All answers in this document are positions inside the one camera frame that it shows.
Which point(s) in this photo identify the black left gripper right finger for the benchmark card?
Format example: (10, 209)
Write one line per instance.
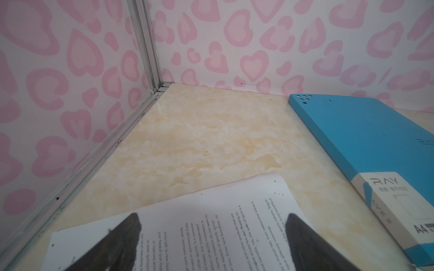
(310, 252)

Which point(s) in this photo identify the blue and black file folder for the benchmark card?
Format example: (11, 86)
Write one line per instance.
(387, 158)

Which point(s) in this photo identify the printed paper sheet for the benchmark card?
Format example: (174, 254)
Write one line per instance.
(234, 227)

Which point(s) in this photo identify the aluminium frame corner post left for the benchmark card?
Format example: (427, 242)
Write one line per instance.
(141, 20)

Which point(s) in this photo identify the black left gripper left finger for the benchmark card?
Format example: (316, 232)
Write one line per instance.
(116, 251)

